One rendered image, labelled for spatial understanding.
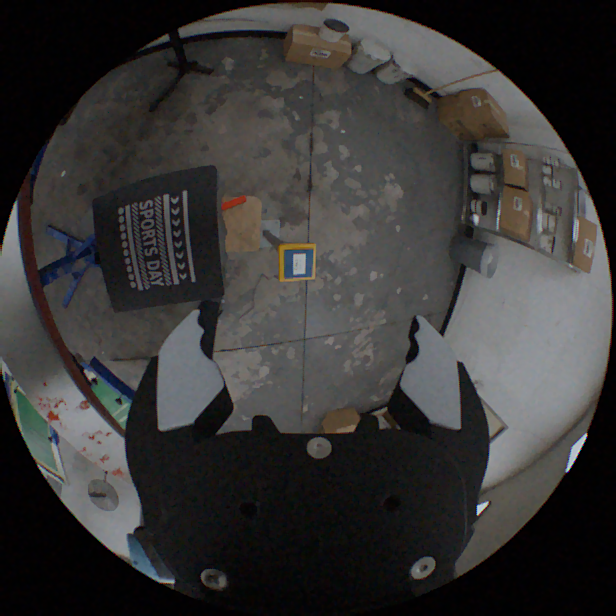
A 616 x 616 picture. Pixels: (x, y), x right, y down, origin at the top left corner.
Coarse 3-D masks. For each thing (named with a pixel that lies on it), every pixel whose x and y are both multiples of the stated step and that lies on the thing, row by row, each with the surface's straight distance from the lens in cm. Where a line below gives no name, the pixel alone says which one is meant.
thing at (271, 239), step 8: (264, 224) 160; (272, 224) 160; (264, 232) 154; (272, 232) 161; (264, 240) 161; (272, 240) 113; (280, 240) 107; (280, 248) 66; (288, 248) 67; (296, 248) 67; (304, 248) 68; (312, 248) 69; (280, 256) 67; (280, 264) 67; (280, 272) 68; (280, 280) 69; (288, 280) 70
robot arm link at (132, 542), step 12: (144, 528) 58; (132, 540) 55; (144, 540) 55; (132, 552) 53; (144, 552) 53; (132, 564) 55; (144, 564) 53; (156, 564) 53; (156, 576) 55; (168, 576) 54
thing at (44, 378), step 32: (0, 256) 14; (0, 288) 14; (32, 288) 17; (0, 320) 15; (32, 320) 14; (0, 352) 15; (32, 352) 15; (32, 384) 15; (64, 384) 16; (64, 416) 17; (96, 416) 17; (96, 448) 19; (128, 480) 22
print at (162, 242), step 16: (176, 192) 68; (128, 208) 76; (144, 208) 72; (160, 208) 70; (176, 208) 68; (128, 224) 76; (144, 224) 72; (160, 224) 70; (176, 224) 68; (128, 240) 76; (144, 240) 73; (160, 240) 70; (176, 240) 68; (128, 256) 77; (144, 256) 74; (160, 256) 71; (176, 256) 69; (192, 256) 68; (128, 272) 79; (144, 272) 75; (160, 272) 73; (176, 272) 71; (192, 272) 69; (144, 288) 77
